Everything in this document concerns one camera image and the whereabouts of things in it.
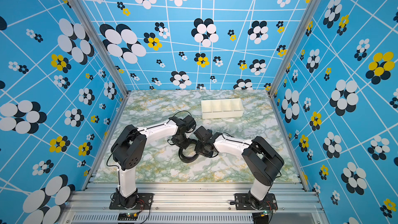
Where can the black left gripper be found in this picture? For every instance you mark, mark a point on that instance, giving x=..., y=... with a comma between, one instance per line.
x=184, y=146

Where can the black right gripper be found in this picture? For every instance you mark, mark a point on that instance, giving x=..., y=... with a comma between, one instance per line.
x=197, y=149

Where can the black belt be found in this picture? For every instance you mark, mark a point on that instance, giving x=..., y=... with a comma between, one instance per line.
x=188, y=155

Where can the white compartment storage tray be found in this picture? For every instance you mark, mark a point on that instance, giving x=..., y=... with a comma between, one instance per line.
x=223, y=108

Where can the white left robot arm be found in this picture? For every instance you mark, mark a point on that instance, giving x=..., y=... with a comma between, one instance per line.
x=128, y=149

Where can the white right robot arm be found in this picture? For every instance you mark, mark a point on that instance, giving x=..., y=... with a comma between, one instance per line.
x=261, y=158

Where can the right controller board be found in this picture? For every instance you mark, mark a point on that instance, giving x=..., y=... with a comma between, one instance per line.
x=260, y=218

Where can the controller board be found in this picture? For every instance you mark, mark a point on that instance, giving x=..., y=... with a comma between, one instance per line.
x=128, y=217
x=260, y=218

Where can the left controller board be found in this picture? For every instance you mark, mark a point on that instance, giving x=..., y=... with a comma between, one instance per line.
x=128, y=217

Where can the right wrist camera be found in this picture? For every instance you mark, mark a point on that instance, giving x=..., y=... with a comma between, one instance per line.
x=202, y=134

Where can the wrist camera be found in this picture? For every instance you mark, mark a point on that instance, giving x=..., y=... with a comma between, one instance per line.
x=187, y=125
x=202, y=134

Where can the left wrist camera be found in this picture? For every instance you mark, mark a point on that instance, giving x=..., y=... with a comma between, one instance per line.
x=187, y=125

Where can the aluminium front rail frame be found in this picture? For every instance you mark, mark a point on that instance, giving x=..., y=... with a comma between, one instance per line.
x=194, y=203

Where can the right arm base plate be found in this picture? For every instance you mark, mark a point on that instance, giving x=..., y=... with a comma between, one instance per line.
x=249, y=202

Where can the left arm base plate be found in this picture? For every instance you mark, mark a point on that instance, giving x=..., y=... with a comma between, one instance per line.
x=136, y=201

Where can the aluminium corner post left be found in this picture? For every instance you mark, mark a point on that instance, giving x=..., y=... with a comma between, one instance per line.
x=82, y=15

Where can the aluminium corner post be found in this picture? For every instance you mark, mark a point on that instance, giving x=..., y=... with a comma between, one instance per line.
x=296, y=39
x=82, y=15

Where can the aluminium corner post right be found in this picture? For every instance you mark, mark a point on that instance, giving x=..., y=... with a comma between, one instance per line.
x=296, y=39

